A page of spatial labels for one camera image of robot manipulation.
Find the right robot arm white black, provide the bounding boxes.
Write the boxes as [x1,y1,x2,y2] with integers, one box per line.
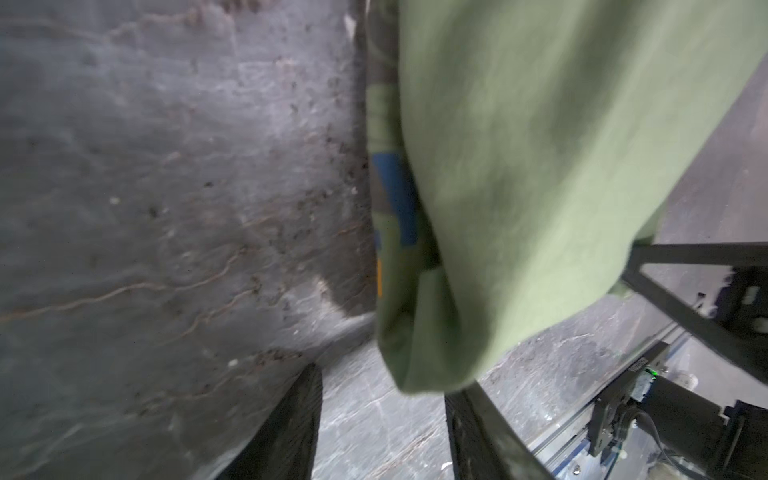
[586,243,767,479]

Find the green tank top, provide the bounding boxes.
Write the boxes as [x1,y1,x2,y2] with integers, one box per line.
[366,1,767,394]

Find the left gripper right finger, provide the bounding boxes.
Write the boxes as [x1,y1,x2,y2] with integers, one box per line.
[444,383,554,480]

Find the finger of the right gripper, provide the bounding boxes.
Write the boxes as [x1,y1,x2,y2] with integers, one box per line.
[621,243,767,384]

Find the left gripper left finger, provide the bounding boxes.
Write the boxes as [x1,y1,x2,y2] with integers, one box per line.
[217,363,323,480]

